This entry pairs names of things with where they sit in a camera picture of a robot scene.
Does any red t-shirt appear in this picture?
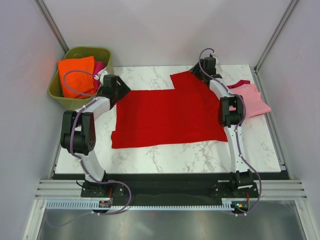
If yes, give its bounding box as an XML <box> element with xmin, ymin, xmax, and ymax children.
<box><xmin>111</xmin><ymin>71</ymin><xmax>227</xmax><ymax>149</ymax></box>

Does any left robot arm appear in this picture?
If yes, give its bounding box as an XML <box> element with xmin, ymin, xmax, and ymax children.
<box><xmin>60</xmin><ymin>74</ymin><xmax>131</xmax><ymax>197</ymax></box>

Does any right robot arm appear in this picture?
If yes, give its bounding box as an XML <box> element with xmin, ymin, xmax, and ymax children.
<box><xmin>190</xmin><ymin>56</ymin><xmax>254</xmax><ymax>197</ymax></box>

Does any magenta t-shirt in bin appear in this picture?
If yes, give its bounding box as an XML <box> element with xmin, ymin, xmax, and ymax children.
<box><xmin>93</xmin><ymin>61</ymin><xmax>106</xmax><ymax>91</ymax></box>

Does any orange t-shirt in bin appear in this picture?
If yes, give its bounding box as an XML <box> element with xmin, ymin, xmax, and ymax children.
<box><xmin>58</xmin><ymin>56</ymin><xmax>96</xmax><ymax>99</ymax></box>

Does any olive green plastic bin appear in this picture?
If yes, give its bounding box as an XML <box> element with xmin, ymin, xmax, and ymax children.
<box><xmin>47</xmin><ymin>46</ymin><xmax>114</xmax><ymax>110</ymax></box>

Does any folded pink t-shirt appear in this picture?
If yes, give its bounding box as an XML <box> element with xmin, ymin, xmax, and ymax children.
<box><xmin>228</xmin><ymin>84</ymin><xmax>271</xmax><ymax>118</ymax></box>

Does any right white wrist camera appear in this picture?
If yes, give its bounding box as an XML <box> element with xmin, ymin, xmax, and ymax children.
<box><xmin>209</xmin><ymin>52</ymin><xmax>219</xmax><ymax>64</ymax></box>

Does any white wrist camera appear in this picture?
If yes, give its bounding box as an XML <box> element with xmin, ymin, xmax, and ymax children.
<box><xmin>209</xmin><ymin>52</ymin><xmax>219</xmax><ymax>64</ymax></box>
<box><xmin>93</xmin><ymin>71</ymin><xmax>106</xmax><ymax>83</ymax></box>

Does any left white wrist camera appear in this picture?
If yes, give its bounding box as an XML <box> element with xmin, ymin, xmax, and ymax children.
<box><xmin>93</xmin><ymin>71</ymin><xmax>106</xmax><ymax>83</ymax></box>

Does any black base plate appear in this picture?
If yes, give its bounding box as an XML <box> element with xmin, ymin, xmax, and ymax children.
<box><xmin>81</xmin><ymin>173</ymin><xmax>259</xmax><ymax>206</ymax></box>

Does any right aluminium frame post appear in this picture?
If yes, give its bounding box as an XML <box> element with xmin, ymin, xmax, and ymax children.
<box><xmin>253</xmin><ymin>0</ymin><xmax>300</xmax><ymax>74</ymax></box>

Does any aluminium frame post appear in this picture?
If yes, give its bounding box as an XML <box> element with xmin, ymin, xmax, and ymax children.
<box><xmin>34</xmin><ymin>0</ymin><xmax>69</xmax><ymax>53</ymax></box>
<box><xmin>253</xmin><ymin>0</ymin><xmax>300</xmax><ymax>74</ymax></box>

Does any left aluminium frame post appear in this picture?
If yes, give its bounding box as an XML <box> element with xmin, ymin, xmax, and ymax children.
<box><xmin>34</xmin><ymin>0</ymin><xmax>69</xmax><ymax>53</ymax></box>

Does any aluminium rail right of table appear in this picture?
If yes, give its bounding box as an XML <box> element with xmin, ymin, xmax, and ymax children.
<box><xmin>250</xmin><ymin>67</ymin><xmax>292</xmax><ymax>180</ymax></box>

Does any aluminium rail front crossbar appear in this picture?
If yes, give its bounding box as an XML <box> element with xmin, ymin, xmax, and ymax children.
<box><xmin>35</xmin><ymin>179</ymin><xmax>307</xmax><ymax>201</ymax></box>

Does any grey slotted cable duct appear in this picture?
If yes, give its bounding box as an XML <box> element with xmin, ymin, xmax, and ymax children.
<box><xmin>45</xmin><ymin>199</ymin><xmax>248</xmax><ymax>211</ymax></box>

